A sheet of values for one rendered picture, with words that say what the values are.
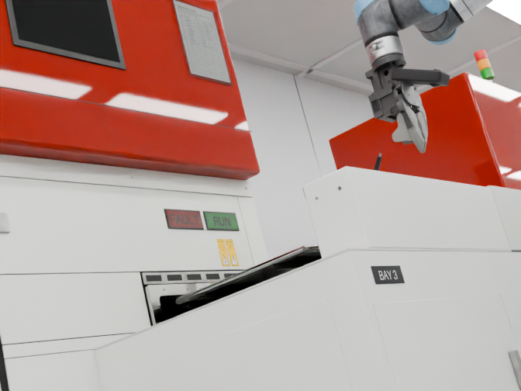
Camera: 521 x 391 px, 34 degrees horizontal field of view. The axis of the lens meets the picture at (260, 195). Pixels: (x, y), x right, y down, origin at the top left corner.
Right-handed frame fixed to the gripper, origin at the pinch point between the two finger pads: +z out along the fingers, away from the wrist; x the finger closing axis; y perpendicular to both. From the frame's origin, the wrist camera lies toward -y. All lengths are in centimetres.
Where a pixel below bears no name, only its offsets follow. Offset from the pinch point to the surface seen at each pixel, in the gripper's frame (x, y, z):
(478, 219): -3.8, -4.7, 17.7
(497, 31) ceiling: -383, 98, -169
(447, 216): 9.3, -4.5, 17.4
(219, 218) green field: -1, 58, -5
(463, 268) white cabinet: 9.7, -4.5, 27.6
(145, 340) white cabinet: 45, 44, 26
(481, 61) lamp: -243, 67, -102
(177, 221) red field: 14, 58, -3
